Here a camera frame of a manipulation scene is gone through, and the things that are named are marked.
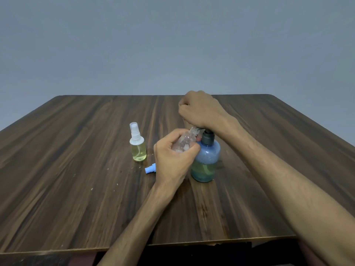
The blue-capped small spray bottle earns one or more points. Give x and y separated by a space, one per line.
185 141

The person's right hand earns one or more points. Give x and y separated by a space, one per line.
203 109

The clear small bottle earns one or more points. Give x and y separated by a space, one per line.
138 150

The blue spray cap with tube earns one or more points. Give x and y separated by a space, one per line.
150 168

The maroon table leg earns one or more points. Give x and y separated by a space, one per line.
83 259
312 254

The person's right forearm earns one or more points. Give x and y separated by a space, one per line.
296 185

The white spray cap with tube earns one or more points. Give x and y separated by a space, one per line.
135 131

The person's left hand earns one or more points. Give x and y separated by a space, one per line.
170 166

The blue green pump bottle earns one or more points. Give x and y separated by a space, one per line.
206 162

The person's left forearm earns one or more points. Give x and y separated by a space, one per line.
133 232

